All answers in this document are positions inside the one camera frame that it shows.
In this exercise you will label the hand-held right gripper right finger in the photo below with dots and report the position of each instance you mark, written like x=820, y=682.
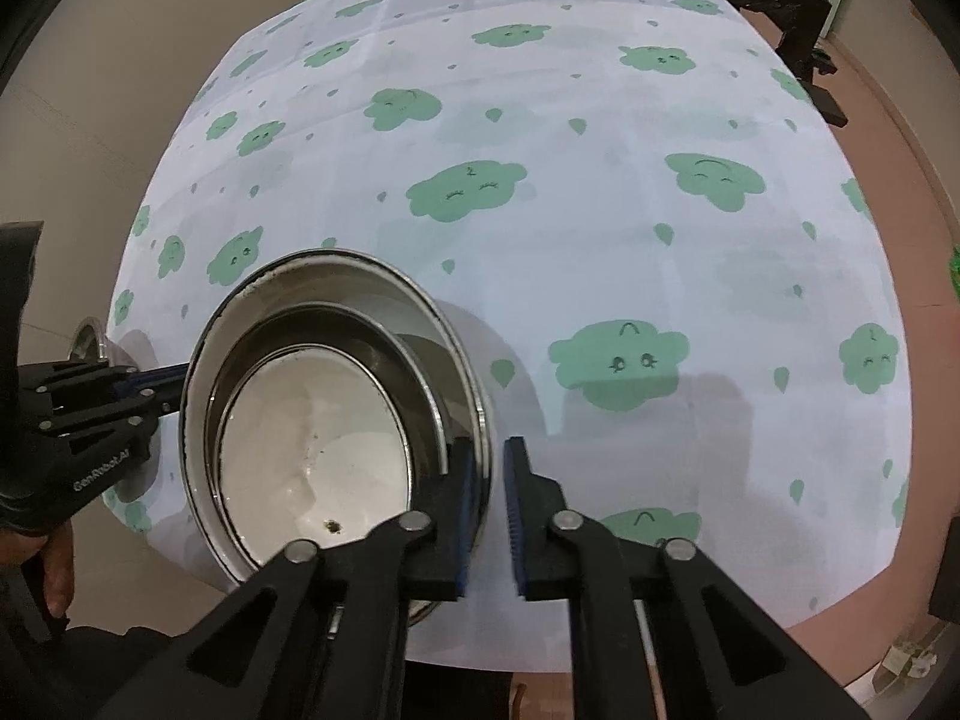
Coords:
x=517, y=517

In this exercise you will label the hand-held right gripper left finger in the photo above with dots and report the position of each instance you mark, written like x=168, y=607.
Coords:
x=461, y=517

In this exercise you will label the small steel bowl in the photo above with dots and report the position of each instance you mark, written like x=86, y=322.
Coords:
x=94, y=341

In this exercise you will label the person's left hand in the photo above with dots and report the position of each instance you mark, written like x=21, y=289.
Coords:
x=52, y=562

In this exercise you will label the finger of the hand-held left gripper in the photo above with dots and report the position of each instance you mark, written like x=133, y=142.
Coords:
x=150, y=376
x=97, y=420

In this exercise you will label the green cloud print tablecloth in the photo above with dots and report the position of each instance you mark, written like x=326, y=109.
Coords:
x=600, y=240

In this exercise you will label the green plastic bag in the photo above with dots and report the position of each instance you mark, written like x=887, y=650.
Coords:
x=954, y=266

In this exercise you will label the large white enamel bowl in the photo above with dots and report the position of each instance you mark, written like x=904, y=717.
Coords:
x=300, y=450

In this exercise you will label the large steel bowl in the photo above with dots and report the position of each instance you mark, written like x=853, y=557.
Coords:
x=360, y=334
x=337, y=281

